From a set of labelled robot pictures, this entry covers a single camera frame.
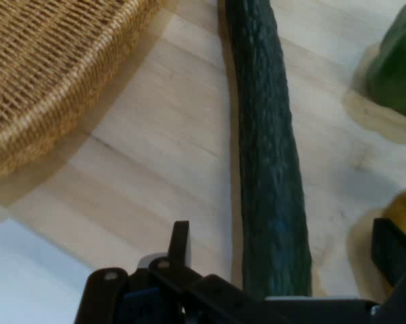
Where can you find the green bell pepper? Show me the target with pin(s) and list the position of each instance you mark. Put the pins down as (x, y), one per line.
(398, 67)

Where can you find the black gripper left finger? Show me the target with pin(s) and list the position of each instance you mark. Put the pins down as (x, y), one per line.
(179, 243)

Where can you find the oval wicker basket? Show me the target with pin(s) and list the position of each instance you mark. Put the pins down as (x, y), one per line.
(54, 67)

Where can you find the wooden cutting board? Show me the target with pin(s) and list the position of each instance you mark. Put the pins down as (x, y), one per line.
(155, 152)

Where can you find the yellow-brown potato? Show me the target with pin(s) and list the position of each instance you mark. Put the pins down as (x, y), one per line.
(405, 209)

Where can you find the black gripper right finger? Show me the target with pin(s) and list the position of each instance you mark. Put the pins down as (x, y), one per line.
(392, 249)

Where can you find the long dark green cucumber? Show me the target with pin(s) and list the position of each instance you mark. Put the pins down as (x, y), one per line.
(267, 152)

